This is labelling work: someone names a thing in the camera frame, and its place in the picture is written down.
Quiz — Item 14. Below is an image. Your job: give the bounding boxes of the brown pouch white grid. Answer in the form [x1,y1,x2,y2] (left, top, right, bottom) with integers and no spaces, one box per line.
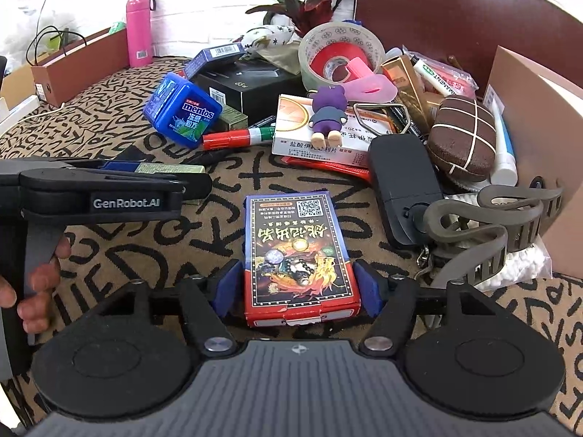
[427,97,497,177]

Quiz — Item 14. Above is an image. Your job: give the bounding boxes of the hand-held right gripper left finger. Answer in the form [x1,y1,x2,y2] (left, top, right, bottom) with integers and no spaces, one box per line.
[114,259,242,357]

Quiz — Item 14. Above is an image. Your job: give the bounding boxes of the pink thermos bottle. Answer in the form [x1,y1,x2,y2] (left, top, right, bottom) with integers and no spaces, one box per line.
[126,0,156,68]

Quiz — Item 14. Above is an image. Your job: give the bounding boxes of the playing card box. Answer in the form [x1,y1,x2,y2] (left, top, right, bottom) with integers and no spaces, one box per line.
[243,192,363,327]

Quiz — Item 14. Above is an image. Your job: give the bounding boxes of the purple bear figure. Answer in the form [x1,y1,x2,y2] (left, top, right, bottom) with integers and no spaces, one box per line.
[309,85,349,145]

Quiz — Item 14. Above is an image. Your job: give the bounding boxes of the clear tape roll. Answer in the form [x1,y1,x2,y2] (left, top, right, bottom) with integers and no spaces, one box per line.
[298,21,386,95]

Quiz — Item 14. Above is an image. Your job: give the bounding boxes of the grey hair claw clip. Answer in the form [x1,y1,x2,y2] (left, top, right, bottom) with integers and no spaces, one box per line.
[420,184,564,288]

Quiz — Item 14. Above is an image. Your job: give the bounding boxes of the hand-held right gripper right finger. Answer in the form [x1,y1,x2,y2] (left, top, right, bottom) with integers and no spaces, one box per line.
[355,260,484,357]

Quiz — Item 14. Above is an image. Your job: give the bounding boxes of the red and green marker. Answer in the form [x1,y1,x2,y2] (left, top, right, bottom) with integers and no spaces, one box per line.
[202,126,277,150]

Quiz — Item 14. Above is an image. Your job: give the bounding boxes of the thin green box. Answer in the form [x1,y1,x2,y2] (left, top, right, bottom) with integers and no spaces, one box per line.
[136,163,207,175]

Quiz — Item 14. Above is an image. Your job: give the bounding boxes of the white tube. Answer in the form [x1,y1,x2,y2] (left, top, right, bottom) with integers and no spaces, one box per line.
[484,95,519,187]

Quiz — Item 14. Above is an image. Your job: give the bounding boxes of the letter printed blanket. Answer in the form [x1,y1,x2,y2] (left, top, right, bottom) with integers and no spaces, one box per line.
[0,55,583,433]

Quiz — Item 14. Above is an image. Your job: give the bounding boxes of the white cardboard tray box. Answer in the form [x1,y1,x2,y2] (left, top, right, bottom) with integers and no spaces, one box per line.
[482,46,583,279]

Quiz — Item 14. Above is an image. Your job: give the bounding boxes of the brown cardboard box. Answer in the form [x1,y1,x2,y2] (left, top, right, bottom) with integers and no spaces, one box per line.
[30,26,131,108]

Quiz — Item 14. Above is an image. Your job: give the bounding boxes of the small blue carton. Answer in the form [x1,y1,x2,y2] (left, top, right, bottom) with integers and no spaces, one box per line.
[183,42,247,79]

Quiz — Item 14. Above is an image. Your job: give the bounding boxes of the black remote case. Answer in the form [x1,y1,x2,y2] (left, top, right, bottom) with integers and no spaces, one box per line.
[367,135,446,249]

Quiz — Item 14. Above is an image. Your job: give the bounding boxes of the black cable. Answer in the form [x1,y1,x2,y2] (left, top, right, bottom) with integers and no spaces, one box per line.
[26,26,88,65]

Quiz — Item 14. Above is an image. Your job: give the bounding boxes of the person's left hand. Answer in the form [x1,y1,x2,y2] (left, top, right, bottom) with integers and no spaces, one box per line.
[0,237,72,334]

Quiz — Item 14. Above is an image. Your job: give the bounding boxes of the pink silicone piece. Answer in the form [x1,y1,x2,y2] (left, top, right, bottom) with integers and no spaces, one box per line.
[339,58,400,102]

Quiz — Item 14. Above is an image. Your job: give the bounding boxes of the metal wire clip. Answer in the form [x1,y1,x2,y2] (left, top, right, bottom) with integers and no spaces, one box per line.
[352,102,413,136]

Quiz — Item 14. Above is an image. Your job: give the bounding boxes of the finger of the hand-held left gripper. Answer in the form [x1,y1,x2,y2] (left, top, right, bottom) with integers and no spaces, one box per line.
[59,158,143,174]
[137,173,213,205]

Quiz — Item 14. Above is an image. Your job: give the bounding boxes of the gold box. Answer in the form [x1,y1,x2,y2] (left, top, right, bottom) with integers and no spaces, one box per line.
[380,54,441,134]

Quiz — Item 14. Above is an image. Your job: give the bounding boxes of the white star print pouch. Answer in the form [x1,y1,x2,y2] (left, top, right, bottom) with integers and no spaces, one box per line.
[236,24,300,52]

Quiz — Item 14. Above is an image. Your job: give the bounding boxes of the brown headboard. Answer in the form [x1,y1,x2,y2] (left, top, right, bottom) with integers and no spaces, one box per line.
[354,0,583,117]

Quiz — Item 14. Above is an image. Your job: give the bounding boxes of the blue mint box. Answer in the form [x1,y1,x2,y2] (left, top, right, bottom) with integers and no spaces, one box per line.
[143,72,223,148]

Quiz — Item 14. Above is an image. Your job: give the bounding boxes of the pink packet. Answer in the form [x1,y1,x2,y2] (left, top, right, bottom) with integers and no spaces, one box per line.
[423,64,480,102]

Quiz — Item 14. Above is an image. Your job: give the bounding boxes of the black box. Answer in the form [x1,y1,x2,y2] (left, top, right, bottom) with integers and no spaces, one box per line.
[190,60,307,120]

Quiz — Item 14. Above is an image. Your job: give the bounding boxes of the red leaf plant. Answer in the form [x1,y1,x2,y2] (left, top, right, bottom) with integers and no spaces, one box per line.
[250,0,361,38]

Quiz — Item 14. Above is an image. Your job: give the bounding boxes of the white cable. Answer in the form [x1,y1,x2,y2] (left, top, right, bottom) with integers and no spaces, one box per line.
[0,99,65,125]

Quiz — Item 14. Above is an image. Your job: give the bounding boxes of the white marker green print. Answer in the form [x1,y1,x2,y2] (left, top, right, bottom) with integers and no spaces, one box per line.
[409,56,457,97]

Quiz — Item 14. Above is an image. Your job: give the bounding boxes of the small green box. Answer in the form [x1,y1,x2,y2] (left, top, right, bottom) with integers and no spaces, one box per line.
[218,106,249,131]

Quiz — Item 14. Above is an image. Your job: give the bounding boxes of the white orange medicine box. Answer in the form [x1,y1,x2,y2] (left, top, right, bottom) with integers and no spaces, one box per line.
[271,94,402,170]

